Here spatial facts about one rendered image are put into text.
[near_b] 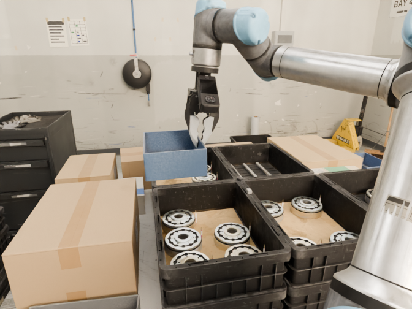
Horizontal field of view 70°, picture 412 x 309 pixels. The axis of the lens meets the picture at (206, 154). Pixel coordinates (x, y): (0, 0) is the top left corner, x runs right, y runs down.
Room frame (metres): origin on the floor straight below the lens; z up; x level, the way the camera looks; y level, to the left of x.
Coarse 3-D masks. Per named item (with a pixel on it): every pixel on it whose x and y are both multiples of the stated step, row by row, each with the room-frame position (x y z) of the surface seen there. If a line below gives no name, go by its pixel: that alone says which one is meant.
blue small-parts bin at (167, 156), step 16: (144, 144) 0.70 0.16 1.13; (160, 144) 0.83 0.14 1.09; (176, 144) 0.84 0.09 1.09; (192, 144) 0.85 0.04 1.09; (144, 160) 0.63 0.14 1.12; (160, 160) 0.64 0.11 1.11; (176, 160) 0.65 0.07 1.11; (192, 160) 0.65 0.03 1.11; (160, 176) 0.64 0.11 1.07; (176, 176) 0.64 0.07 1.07; (192, 176) 0.65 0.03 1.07
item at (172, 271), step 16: (256, 208) 0.74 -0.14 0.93; (160, 224) 0.65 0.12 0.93; (272, 224) 0.65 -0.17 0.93; (160, 240) 0.59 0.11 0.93; (160, 256) 0.53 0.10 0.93; (240, 256) 0.53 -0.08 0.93; (256, 256) 0.53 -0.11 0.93; (272, 256) 0.53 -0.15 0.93; (288, 256) 0.54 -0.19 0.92; (160, 272) 0.50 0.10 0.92; (176, 272) 0.49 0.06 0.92; (192, 272) 0.50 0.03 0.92; (208, 272) 0.50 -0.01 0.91
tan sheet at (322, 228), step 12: (288, 204) 0.94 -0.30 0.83; (288, 216) 0.86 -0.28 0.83; (324, 216) 0.86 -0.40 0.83; (288, 228) 0.79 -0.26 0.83; (300, 228) 0.79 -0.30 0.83; (312, 228) 0.79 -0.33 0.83; (324, 228) 0.79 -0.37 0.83; (336, 228) 0.79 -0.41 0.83; (312, 240) 0.72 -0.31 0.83; (324, 240) 0.72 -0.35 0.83
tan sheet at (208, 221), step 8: (232, 208) 0.91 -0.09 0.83; (200, 216) 0.86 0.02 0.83; (208, 216) 0.86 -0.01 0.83; (216, 216) 0.86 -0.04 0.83; (224, 216) 0.86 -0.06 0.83; (232, 216) 0.86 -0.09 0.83; (200, 224) 0.81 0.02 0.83; (208, 224) 0.81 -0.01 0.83; (216, 224) 0.81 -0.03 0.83; (200, 232) 0.76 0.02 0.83; (208, 232) 0.76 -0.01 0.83; (208, 240) 0.72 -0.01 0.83; (208, 248) 0.69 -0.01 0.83; (216, 248) 0.69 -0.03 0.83; (168, 256) 0.65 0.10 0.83; (208, 256) 0.65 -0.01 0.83; (216, 256) 0.65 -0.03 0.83; (168, 264) 0.62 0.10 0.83
